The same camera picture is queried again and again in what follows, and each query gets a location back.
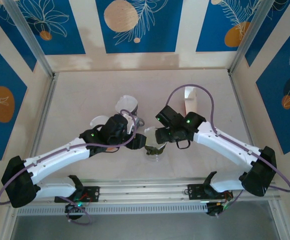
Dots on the white paper coffee filter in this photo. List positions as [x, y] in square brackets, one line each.
[97, 120]
[150, 136]
[126, 103]

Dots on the dark olive coffee dripper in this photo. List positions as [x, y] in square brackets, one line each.
[154, 150]

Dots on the clear glass carafe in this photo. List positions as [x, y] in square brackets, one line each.
[156, 158]

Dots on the white orange filter pack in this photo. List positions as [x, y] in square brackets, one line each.
[191, 101]

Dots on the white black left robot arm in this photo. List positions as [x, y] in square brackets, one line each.
[60, 157]

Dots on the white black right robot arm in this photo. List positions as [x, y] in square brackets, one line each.
[222, 142]

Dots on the small controller board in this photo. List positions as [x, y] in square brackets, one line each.
[75, 207]
[215, 208]

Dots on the aluminium mounting rail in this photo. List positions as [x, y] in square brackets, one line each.
[144, 187]

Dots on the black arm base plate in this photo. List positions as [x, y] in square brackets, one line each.
[92, 193]
[194, 192]

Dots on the aluminium side rail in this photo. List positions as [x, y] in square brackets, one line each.
[45, 112]
[234, 85]

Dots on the aluminium frame post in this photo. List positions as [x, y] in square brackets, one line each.
[249, 37]
[32, 42]

